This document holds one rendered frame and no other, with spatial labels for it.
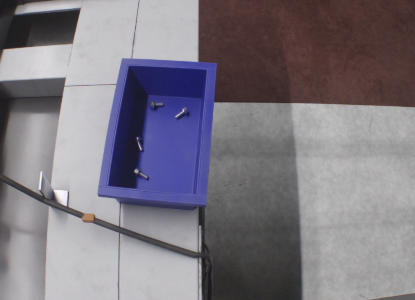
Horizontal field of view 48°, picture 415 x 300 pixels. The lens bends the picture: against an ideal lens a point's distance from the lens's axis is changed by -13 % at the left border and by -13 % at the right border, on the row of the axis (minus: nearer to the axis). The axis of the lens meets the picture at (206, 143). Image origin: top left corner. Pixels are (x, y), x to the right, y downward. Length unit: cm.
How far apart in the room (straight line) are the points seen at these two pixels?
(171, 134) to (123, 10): 30
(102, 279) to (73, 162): 20
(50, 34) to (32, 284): 53
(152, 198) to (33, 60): 40
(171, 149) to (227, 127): 99
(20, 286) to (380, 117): 150
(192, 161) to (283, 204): 92
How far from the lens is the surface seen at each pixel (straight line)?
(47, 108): 99
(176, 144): 84
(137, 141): 84
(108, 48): 96
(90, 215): 77
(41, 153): 95
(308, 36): 210
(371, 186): 183
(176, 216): 80
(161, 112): 87
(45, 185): 79
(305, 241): 170
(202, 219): 124
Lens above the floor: 159
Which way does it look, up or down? 63 degrees down
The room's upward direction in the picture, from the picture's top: 4 degrees clockwise
